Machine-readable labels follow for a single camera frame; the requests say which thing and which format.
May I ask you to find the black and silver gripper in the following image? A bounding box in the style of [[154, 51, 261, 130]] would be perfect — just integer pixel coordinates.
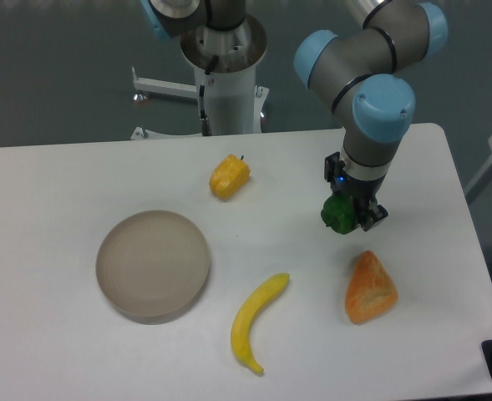
[[324, 149, 389, 231]]

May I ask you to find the beige round plate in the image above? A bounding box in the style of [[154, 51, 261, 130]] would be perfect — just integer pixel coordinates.
[[95, 211, 210, 324]]

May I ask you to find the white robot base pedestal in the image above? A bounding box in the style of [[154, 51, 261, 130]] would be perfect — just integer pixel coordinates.
[[132, 14, 269, 136]]

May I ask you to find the yellow toy pepper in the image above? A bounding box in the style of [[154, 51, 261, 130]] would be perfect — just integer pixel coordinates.
[[209, 154, 251, 201]]

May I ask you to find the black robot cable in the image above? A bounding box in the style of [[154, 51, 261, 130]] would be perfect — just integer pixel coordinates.
[[198, 54, 219, 137]]

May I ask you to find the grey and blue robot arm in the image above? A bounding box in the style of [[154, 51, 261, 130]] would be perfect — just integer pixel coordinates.
[[141, 1, 449, 234]]

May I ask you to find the orange toy croissant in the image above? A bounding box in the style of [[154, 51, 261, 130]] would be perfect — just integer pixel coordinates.
[[345, 251, 398, 324]]

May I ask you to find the yellow toy banana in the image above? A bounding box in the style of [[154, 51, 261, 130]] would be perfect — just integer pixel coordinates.
[[230, 272, 291, 377]]

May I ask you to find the green toy pepper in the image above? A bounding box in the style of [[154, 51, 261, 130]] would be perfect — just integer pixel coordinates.
[[321, 192, 357, 235]]

